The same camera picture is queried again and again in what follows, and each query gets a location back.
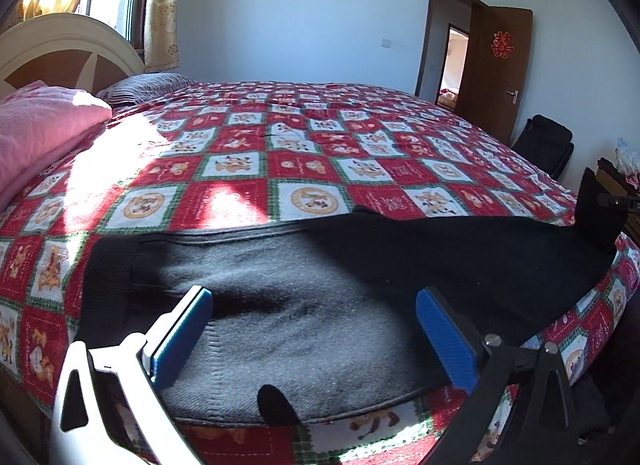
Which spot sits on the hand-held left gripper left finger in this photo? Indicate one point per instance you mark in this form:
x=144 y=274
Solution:
x=182 y=335

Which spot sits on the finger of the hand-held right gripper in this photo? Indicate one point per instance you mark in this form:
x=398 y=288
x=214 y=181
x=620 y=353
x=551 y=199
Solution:
x=595 y=217

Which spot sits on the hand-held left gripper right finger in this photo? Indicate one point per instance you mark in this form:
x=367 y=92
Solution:
x=445 y=340

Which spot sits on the black pants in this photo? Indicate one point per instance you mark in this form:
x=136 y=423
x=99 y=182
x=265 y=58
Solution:
x=350 y=295

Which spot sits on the wooden cabinet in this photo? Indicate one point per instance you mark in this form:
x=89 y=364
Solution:
x=631 y=222

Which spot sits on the white plastic bag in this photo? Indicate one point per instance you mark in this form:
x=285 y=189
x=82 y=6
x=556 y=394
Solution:
x=627 y=160

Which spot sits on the black folding chair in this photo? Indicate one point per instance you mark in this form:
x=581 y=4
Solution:
x=545 y=145

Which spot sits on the brown wooden door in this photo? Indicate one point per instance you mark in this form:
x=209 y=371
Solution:
x=492 y=95

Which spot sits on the red paper door decoration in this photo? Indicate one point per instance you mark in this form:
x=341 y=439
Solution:
x=503 y=44

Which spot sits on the red checked printed bedspread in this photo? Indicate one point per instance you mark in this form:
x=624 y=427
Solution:
x=300 y=155

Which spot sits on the folded pink blanket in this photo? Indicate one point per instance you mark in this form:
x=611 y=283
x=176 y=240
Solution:
x=40 y=130

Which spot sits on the striped pillow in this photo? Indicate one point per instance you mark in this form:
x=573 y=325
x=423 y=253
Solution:
x=145 y=87

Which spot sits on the cream and wood headboard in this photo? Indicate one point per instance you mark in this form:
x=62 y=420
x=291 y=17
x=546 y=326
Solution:
x=65 y=37

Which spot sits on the narrow yellow patterned curtain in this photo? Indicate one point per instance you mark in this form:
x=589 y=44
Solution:
x=161 y=10

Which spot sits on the brown door frame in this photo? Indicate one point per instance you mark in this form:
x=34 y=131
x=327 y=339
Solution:
x=425 y=40

